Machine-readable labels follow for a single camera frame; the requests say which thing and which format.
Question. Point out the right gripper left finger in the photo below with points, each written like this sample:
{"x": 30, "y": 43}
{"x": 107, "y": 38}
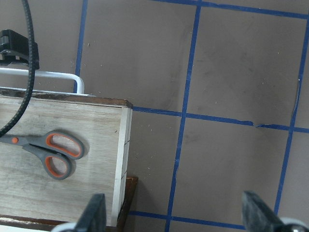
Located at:
{"x": 93, "y": 218}

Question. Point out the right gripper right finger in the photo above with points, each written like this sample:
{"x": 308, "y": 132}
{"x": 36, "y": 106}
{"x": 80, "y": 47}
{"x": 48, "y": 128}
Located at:
{"x": 258, "y": 217}

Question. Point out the grey orange scissors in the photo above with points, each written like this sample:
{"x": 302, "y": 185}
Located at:
{"x": 56, "y": 159}

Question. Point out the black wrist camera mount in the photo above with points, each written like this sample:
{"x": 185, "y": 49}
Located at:
{"x": 14, "y": 48}

